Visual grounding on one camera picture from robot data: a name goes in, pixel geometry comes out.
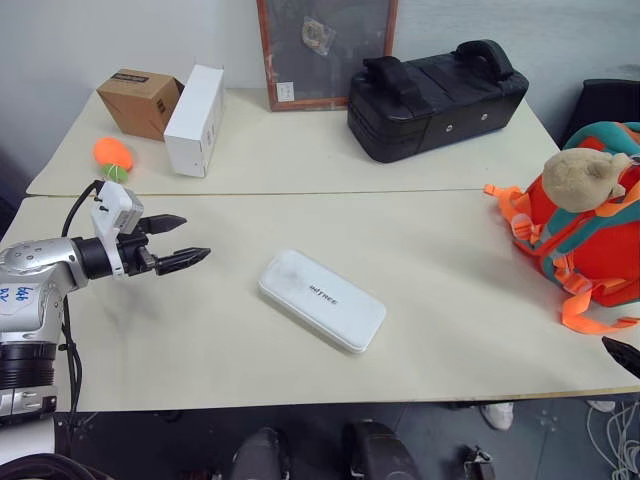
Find beige plush toy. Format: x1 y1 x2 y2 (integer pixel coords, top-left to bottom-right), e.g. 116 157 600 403
541 147 633 213

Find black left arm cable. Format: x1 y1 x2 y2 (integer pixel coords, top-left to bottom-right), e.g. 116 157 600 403
57 179 106 421

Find white shoe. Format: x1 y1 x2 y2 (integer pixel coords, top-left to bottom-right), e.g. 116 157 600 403
480 401 515 432

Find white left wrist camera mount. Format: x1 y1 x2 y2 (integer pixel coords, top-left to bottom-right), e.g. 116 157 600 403
89 180 145 280

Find black chair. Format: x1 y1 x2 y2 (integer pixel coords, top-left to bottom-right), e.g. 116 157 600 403
558 78 640 150

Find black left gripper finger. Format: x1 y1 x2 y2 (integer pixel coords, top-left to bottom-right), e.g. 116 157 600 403
154 246 212 277
137 214 188 236

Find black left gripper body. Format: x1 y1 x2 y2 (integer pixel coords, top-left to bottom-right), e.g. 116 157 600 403
116 230 160 277

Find white cables bundle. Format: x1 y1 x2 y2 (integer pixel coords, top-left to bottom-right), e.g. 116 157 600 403
585 399 640 480

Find orange plush carrot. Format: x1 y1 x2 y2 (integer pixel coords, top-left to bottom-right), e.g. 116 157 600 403
94 137 135 183

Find orange teal backpack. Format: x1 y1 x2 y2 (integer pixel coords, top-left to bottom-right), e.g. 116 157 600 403
483 121 640 335

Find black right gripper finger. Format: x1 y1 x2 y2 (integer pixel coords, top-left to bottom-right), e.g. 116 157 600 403
601 336 640 380

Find brown cardboard box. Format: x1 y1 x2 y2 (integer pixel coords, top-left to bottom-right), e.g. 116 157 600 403
96 68 186 142

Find wood framed dark board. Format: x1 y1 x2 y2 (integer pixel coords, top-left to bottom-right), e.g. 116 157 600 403
256 0 400 113

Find white rectangular box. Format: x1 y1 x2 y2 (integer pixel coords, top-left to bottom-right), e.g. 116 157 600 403
257 249 388 355

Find black padded bag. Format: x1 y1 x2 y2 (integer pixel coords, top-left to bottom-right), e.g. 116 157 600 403
347 39 530 164

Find dark rounded robot foot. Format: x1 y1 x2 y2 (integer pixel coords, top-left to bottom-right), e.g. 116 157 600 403
341 419 419 480

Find white cardboard box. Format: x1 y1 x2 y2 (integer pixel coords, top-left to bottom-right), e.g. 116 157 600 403
163 63 226 179

